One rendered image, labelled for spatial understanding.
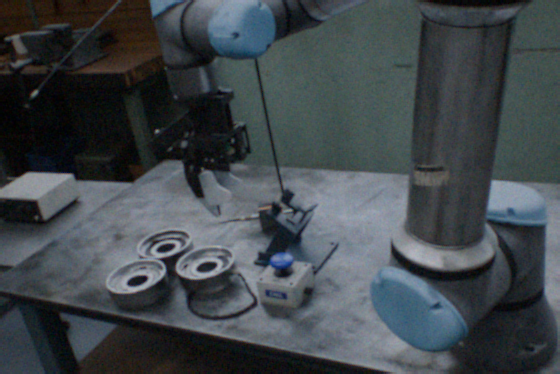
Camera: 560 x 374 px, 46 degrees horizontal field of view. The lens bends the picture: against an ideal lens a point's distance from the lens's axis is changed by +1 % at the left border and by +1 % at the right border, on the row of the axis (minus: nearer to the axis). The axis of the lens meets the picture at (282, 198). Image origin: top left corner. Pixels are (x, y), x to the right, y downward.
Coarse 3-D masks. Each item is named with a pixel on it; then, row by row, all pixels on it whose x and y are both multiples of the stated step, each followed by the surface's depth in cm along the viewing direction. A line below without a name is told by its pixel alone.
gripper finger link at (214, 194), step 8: (200, 176) 101; (208, 176) 101; (208, 184) 101; (216, 184) 101; (208, 192) 102; (216, 192) 102; (224, 192) 101; (200, 200) 103; (208, 200) 103; (216, 200) 102; (224, 200) 102; (208, 208) 104; (216, 208) 105; (216, 216) 106
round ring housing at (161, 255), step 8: (160, 232) 128; (168, 232) 128; (176, 232) 128; (184, 232) 127; (144, 240) 126; (152, 240) 128; (168, 240) 127; (192, 240) 124; (144, 248) 125; (152, 248) 125; (160, 248) 126; (168, 248) 127; (176, 248) 123; (184, 248) 121; (192, 248) 124; (144, 256) 120; (160, 256) 120; (168, 256) 119; (176, 256) 120; (168, 264) 120; (176, 264) 121; (168, 272) 121
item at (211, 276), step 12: (192, 252) 119; (204, 252) 120; (216, 252) 120; (228, 252) 118; (180, 264) 117; (204, 264) 118; (216, 264) 117; (180, 276) 113; (204, 276) 113; (216, 276) 111; (228, 276) 113; (192, 288) 112; (204, 288) 112; (216, 288) 113
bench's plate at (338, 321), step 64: (128, 192) 158; (192, 192) 152; (256, 192) 147; (320, 192) 142; (384, 192) 137; (64, 256) 134; (128, 256) 130; (256, 256) 122; (384, 256) 115; (128, 320) 112; (192, 320) 107; (256, 320) 104; (320, 320) 102
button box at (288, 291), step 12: (300, 264) 109; (264, 276) 107; (276, 276) 106; (288, 276) 106; (300, 276) 105; (312, 276) 109; (264, 288) 106; (276, 288) 105; (288, 288) 104; (300, 288) 105; (264, 300) 107; (276, 300) 106; (288, 300) 105; (300, 300) 106
